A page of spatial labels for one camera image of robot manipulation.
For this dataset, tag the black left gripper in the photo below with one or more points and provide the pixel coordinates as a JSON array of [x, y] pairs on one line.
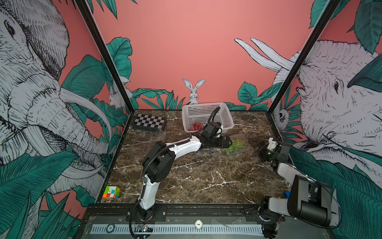
[[222, 144]]

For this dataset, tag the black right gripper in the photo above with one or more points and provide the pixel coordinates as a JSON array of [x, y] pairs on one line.
[[261, 151]]

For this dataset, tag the green grape bunch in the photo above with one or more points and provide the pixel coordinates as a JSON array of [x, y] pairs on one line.
[[236, 147]]

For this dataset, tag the red grape bunch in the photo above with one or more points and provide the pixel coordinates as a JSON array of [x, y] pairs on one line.
[[197, 126]]

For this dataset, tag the clear plastic clamshell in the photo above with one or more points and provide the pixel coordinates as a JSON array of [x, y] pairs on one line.
[[151, 137], [247, 149]]

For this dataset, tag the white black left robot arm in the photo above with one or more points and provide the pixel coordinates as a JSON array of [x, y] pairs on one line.
[[158, 162]]

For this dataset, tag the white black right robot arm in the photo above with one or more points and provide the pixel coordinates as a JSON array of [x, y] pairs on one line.
[[309, 200]]

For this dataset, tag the small blue cube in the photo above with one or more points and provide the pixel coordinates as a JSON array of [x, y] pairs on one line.
[[286, 194]]

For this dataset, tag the white perforated plastic basket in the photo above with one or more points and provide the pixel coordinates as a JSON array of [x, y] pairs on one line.
[[201, 112]]

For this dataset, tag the black white chessboard box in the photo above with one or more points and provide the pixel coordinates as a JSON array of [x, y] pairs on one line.
[[149, 123]]

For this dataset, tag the colourful rubik cube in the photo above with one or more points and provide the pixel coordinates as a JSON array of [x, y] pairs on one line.
[[111, 192]]

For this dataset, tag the black front mounting rail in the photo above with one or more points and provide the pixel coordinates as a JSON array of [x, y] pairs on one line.
[[160, 212]]

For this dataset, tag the white slotted cable duct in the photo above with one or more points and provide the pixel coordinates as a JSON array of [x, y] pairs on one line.
[[176, 229]]

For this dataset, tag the black right frame post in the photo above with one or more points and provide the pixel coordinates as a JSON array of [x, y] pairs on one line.
[[324, 18]]

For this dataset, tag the black frame post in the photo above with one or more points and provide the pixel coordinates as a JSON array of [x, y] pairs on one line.
[[85, 11], [324, 18]]

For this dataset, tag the black left frame post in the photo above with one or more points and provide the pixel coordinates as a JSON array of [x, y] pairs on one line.
[[85, 11]]

